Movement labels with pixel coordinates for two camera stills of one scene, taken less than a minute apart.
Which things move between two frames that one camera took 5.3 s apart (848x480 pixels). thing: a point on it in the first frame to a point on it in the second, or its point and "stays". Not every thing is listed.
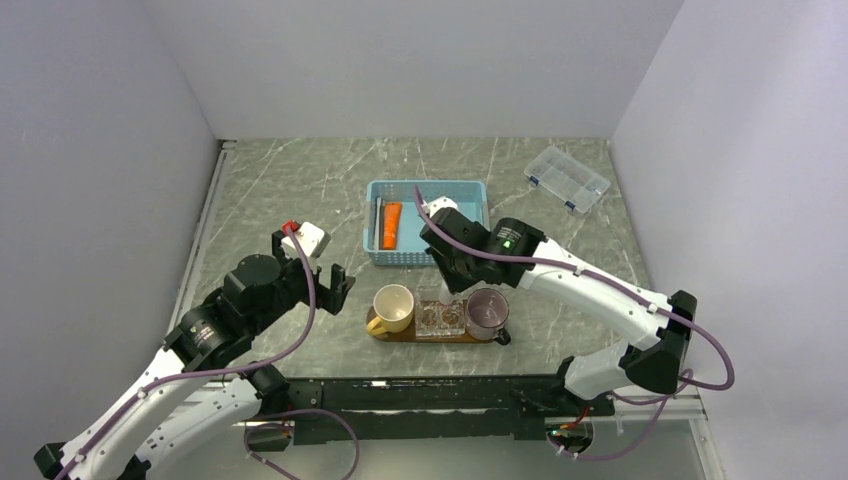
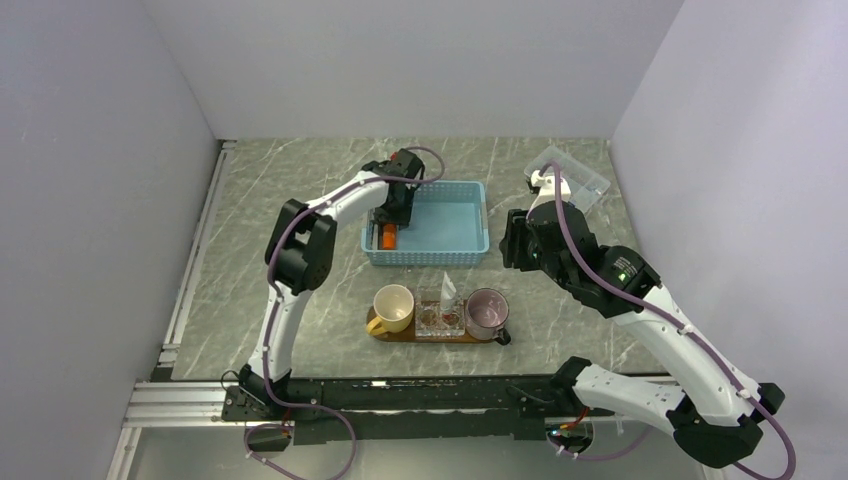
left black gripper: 331,298 to 402,219
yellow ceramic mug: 394,305 stays
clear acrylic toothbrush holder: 434,318 stays
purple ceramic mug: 487,309 stays
